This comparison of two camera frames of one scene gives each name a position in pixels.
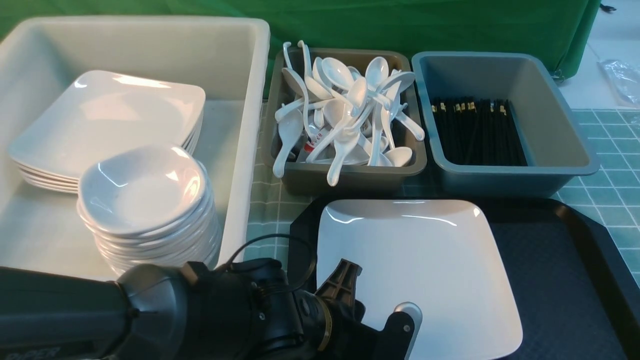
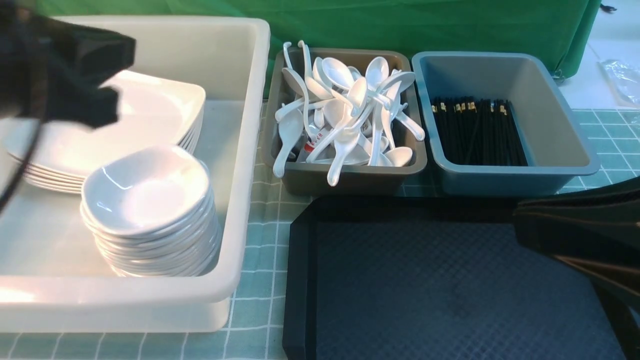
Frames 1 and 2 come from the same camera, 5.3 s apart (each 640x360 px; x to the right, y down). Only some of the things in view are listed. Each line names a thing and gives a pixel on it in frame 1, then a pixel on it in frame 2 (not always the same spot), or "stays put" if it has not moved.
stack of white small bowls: (156, 206) stays put
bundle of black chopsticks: (478, 132) stays put
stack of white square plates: (96, 112) stays put
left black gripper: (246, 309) -> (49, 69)
